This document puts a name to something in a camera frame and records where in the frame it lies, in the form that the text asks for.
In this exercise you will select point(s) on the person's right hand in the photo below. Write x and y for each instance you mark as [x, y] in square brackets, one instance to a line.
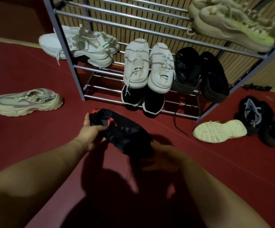
[164, 159]

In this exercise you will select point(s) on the person's left hand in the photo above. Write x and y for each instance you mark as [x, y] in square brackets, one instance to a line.
[87, 136]

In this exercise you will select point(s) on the person's left forearm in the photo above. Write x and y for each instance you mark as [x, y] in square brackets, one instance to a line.
[33, 180]

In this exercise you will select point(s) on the black sneaker with red accents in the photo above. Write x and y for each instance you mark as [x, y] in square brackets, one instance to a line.
[123, 132]
[271, 134]

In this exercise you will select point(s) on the beige sneaker with yellow stripe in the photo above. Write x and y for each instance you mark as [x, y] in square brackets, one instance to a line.
[235, 27]
[211, 2]

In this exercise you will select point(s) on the white knit sneaker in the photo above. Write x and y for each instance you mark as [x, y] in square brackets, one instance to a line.
[136, 64]
[161, 68]

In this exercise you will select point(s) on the black shoe with white sole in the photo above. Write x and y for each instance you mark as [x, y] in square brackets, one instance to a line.
[153, 103]
[131, 96]

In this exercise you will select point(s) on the person's right forearm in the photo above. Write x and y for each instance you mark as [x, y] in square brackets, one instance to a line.
[218, 197]

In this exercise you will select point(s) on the metal shoe rack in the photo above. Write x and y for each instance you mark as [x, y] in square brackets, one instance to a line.
[151, 33]

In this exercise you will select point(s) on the black shoelace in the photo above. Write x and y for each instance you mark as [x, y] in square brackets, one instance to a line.
[178, 123]

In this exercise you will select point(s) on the person's left thumb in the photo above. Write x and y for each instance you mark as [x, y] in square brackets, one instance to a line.
[99, 128]

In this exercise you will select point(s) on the black sneaker with grey lining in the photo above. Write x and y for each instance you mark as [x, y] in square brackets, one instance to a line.
[252, 113]

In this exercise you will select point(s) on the small black object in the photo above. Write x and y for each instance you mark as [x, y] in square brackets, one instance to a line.
[257, 87]

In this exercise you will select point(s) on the cream chunky sneaker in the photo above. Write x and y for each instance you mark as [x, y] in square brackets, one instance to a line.
[219, 131]
[24, 102]

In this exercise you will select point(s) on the white sneaker with green tab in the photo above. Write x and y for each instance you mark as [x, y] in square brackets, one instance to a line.
[85, 46]

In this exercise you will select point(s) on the black slip-on shoe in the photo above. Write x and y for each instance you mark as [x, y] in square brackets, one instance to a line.
[187, 71]
[213, 78]

